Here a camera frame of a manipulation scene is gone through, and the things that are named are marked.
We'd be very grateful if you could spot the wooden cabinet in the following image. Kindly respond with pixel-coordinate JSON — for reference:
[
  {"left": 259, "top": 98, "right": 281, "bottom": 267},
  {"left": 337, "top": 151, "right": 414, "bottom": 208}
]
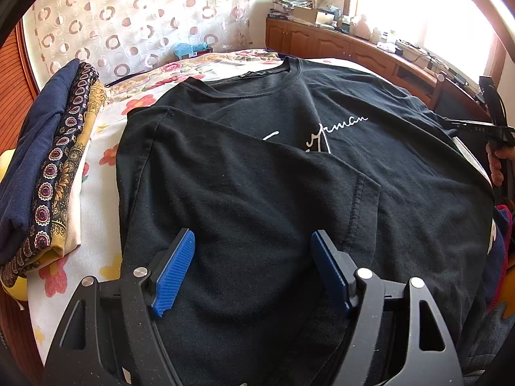
[{"left": 266, "top": 17, "right": 483, "bottom": 107}]

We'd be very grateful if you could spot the blue plastic bag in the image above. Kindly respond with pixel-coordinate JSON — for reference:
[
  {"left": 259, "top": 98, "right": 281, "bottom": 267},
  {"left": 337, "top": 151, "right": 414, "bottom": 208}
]
[{"left": 173, "top": 42, "right": 212, "bottom": 59}]

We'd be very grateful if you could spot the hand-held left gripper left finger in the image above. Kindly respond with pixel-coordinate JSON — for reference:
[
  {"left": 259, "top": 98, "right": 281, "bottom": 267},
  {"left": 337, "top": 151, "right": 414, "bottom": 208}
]
[{"left": 40, "top": 228, "right": 196, "bottom": 386}]

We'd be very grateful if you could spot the white flower print bed sheet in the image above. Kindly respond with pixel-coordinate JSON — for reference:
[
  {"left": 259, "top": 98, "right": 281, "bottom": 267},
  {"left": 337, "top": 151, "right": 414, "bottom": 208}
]
[{"left": 24, "top": 88, "right": 137, "bottom": 371}]

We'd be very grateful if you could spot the navy and red blanket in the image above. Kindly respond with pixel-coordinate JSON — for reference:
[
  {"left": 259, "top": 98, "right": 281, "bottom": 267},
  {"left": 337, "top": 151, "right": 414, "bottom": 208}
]
[{"left": 482, "top": 204, "right": 515, "bottom": 308}]

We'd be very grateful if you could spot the black t-shirt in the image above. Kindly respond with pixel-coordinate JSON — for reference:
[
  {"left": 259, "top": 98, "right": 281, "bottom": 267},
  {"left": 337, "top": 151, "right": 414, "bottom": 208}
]
[{"left": 116, "top": 57, "right": 495, "bottom": 386}]

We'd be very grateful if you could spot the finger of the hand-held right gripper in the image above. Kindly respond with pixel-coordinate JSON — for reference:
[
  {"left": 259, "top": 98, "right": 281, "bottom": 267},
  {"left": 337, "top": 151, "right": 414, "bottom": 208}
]
[{"left": 442, "top": 116, "right": 463, "bottom": 137}]

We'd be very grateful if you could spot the navy folded garment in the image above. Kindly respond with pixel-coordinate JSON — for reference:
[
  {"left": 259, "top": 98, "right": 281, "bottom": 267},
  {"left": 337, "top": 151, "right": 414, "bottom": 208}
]
[{"left": 0, "top": 58, "right": 81, "bottom": 266}]

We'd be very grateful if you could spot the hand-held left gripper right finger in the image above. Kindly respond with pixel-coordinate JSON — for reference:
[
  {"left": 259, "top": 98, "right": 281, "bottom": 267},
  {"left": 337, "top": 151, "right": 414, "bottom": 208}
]
[{"left": 310, "top": 230, "right": 463, "bottom": 386}]

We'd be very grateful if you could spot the dark paisley folded cloth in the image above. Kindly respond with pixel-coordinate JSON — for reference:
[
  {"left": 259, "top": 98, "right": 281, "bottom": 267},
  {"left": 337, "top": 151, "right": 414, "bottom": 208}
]
[{"left": 0, "top": 62, "right": 101, "bottom": 290}]

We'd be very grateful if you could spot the circle pattern sheer curtain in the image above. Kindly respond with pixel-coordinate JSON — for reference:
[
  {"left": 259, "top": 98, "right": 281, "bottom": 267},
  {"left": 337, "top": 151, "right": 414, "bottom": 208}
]
[{"left": 24, "top": 0, "right": 260, "bottom": 86}]

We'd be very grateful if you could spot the window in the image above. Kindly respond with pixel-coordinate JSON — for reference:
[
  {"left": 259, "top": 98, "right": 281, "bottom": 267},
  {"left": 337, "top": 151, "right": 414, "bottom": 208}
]
[{"left": 349, "top": 0, "right": 508, "bottom": 65}]

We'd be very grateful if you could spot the brown slatted wooden panel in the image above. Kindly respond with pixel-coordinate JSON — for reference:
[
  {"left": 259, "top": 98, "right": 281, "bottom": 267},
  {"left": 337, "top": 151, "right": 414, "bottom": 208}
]
[{"left": 2, "top": 22, "right": 43, "bottom": 103}]

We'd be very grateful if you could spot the cardboard box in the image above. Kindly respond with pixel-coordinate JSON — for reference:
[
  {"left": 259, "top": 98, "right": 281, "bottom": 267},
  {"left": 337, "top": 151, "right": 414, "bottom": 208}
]
[{"left": 293, "top": 7, "right": 337, "bottom": 27}]

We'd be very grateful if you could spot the cream folded cloth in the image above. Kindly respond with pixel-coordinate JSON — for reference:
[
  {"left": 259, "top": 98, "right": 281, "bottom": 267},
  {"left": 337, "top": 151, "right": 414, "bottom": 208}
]
[{"left": 60, "top": 145, "right": 92, "bottom": 255}]

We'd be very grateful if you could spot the person's right hand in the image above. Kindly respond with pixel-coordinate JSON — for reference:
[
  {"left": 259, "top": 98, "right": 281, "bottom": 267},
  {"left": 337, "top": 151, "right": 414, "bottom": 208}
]
[{"left": 485, "top": 143, "right": 509, "bottom": 188}]

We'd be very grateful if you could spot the beige floral quilt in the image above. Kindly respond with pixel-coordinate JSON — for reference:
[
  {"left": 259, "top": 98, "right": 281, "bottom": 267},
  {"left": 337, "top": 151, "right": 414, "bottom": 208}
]
[{"left": 104, "top": 48, "right": 294, "bottom": 103}]

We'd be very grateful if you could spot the stack of papers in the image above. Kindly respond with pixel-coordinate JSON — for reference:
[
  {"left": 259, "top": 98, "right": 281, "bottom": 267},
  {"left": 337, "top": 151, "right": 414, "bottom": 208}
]
[{"left": 270, "top": 0, "right": 314, "bottom": 21}]

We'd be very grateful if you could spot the wooden chair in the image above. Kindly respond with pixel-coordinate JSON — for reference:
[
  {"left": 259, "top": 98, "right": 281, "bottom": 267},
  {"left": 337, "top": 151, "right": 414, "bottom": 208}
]
[{"left": 430, "top": 71, "right": 496, "bottom": 130}]

